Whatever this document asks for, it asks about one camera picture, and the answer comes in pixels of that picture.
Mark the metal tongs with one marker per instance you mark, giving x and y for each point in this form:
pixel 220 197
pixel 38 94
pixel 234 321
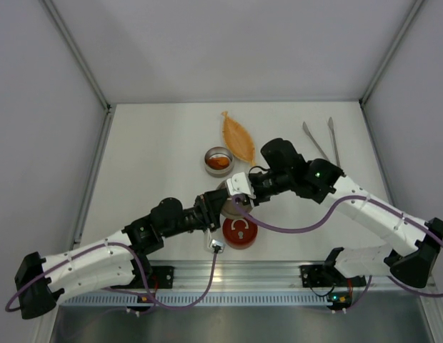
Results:
pixel 322 135

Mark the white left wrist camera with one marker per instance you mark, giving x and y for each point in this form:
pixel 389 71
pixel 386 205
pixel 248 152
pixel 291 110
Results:
pixel 213 245

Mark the slotted grey cable duct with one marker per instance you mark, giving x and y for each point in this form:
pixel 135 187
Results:
pixel 212 299

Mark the red round metal container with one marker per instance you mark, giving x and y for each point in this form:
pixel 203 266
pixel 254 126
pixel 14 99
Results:
pixel 240 244

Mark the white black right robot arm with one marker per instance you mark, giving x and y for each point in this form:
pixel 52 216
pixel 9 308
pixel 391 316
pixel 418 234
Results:
pixel 411 247

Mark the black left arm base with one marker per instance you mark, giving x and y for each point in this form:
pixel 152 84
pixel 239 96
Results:
pixel 160 277

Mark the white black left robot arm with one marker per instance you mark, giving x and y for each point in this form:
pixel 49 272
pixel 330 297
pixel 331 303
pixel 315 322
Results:
pixel 117 260

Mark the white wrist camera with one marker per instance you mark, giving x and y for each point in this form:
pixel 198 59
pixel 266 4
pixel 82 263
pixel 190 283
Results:
pixel 213 245
pixel 238 180

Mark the grey round metal container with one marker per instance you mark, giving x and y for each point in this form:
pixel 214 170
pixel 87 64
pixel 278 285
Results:
pixel 229 211

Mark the orange fried food piece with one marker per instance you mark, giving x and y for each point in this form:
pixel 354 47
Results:
pixel 218 163

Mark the aluminium mounting rail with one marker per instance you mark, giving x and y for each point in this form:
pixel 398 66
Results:
pixel 188 276

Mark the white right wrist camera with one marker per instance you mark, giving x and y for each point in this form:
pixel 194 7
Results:
pixel 238 180

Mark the woven bamboo basket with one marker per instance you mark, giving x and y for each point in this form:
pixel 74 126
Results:
pixel 238 140

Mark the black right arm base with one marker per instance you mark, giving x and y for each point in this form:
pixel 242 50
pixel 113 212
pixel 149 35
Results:
pixel 319 276

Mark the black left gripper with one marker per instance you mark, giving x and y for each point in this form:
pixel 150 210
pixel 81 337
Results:
pixel 208 211

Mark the red round lid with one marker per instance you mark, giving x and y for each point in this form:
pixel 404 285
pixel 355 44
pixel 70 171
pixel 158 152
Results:
pixel 239 229

